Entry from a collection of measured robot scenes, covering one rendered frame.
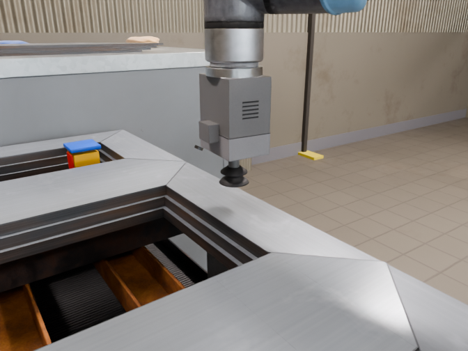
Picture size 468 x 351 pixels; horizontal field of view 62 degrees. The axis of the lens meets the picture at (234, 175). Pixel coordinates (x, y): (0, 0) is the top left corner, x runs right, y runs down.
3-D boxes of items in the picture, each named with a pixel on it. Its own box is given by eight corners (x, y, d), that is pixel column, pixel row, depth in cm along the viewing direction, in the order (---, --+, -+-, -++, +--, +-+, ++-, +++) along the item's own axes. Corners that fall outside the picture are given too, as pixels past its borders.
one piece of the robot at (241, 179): (215, 164, 56) (215, 177, 57) (228, 172, 53) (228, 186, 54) (238, 160, 58) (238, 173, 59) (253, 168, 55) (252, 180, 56)
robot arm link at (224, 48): (222, 28, 44) (192, 28, 51) (222, 69, 46) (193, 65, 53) (276, 28, 48) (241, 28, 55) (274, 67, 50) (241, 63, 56)
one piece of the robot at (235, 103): (175, 44, 51) (181, 164, 57) (206, 47, 44) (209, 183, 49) (239, 44, 56) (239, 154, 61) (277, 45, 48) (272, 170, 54)
